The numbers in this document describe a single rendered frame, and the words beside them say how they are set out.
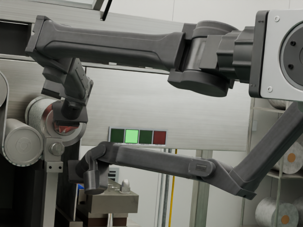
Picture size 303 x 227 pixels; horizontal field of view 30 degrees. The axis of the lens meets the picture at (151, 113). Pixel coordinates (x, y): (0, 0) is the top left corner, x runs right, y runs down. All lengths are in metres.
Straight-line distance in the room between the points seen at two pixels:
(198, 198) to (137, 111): 0.58
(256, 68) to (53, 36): 0.43
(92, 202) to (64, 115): 0.32
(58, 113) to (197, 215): 1.12
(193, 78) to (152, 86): 1.38
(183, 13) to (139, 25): 2.71
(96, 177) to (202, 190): 1.02
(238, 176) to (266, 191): 4.16
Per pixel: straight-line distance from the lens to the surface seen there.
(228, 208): 5.30
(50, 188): 1.77
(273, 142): 1.31
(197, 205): 2.59
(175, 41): 0.91
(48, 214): 1.78
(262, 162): 1.32
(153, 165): 1.50
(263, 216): 5.08
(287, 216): 5.08
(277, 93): 0.77
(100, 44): 0.99
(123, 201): 1.86
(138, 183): 4.84
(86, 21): 2.15
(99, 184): 1.63
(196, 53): 0.88
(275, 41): 0.78
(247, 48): 0.80
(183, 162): 1.44
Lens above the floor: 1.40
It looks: 3 degrees down
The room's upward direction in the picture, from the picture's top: 5 degrees clockwise
